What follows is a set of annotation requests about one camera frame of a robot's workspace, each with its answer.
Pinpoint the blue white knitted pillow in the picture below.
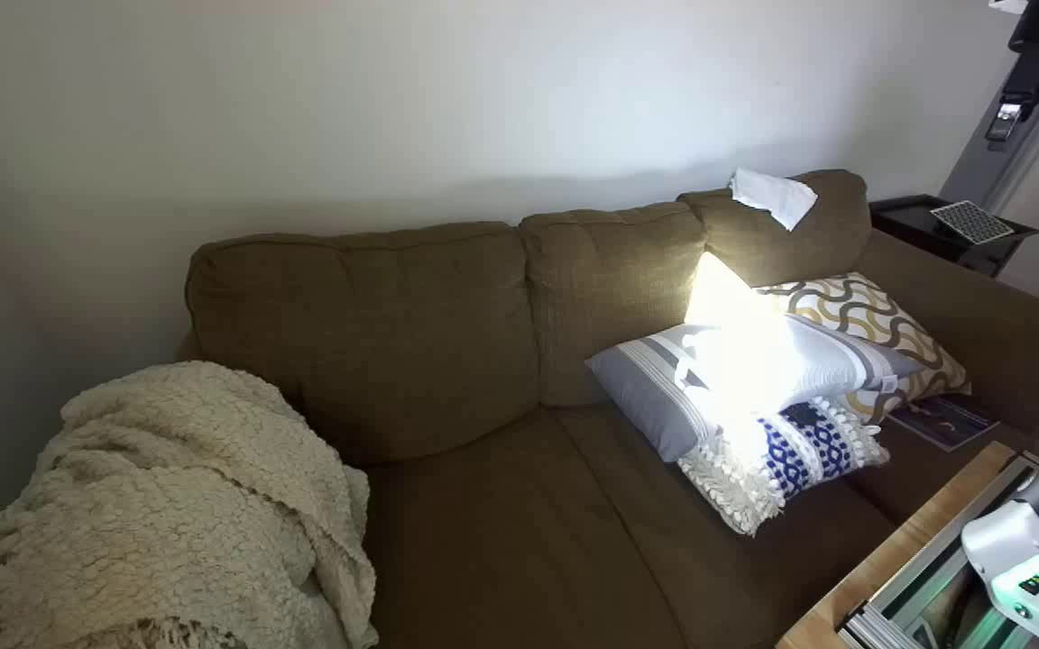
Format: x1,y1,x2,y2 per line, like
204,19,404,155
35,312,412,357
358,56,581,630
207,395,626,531
675,393,895,540

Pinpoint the dark magazine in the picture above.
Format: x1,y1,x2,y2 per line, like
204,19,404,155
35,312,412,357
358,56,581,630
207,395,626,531
883,393,1002,454

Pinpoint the white cloth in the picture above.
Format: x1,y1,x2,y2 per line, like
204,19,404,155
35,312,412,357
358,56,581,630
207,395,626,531
728,167,824,234

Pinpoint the black side table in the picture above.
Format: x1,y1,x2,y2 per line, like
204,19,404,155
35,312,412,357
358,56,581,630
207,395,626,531
870,192,1039,282

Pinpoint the grey stand pole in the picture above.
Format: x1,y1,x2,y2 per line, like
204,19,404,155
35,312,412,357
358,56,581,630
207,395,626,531
940,0,1039,219

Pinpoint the aluminium frame rail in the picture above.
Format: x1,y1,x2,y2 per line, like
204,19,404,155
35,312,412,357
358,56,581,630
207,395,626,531
841,454,1039,649

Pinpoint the cream knitted blanket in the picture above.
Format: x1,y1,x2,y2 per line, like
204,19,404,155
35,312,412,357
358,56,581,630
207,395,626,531
0,357,384,649

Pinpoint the grey tablet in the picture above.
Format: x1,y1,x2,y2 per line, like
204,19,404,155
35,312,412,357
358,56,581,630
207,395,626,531
926,193,1018,249

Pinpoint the brown fabric sofa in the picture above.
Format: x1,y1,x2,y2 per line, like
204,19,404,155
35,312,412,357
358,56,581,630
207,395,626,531
172,167,1039,649

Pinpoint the grey white striped pillow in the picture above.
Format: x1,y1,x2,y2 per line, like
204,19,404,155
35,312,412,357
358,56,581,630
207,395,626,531
584,317,926,466

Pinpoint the yellow wave patterned pillow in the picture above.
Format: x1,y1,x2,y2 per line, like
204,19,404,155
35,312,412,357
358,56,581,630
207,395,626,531
758,265,979,425

